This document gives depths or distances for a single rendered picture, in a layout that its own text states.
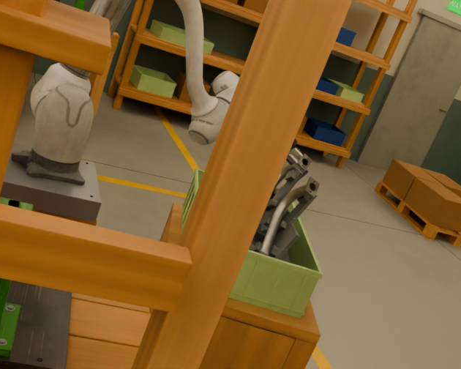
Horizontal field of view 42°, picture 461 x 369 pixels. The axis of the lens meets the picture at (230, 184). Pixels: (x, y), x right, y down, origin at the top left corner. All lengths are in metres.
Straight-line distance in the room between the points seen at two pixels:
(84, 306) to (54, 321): 0.13
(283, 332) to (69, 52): 1.31
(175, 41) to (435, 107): 4.00
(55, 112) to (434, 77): 7.22
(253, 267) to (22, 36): 1.22
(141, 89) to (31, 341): 5.43
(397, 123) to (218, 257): 7.71
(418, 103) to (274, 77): 7.83
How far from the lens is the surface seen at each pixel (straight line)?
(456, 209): 6.53
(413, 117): 8.71
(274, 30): 0.86
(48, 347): 1.27
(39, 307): 1.37
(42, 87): 2.09
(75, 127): 1.90
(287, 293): 1.90
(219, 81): 2.10
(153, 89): 6.59
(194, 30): 1.98
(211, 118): 2.00
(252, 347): 1.92
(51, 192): 1.86
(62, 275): 0.89
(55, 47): 0.79
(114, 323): 1.42
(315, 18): 0.87
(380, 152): 8.63
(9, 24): 0.79
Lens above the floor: 1.67
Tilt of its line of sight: 18 degrees down
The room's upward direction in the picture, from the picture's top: 21 degrees clockwise
